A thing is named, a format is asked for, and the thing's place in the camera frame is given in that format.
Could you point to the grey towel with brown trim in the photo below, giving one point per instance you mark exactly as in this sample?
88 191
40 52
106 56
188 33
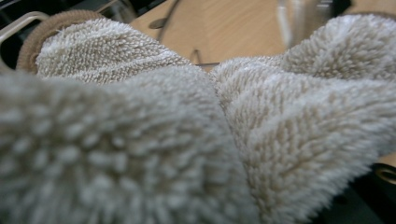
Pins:
155 130

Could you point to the clear acrylic divided organizer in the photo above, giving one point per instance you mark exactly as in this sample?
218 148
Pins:
295 25

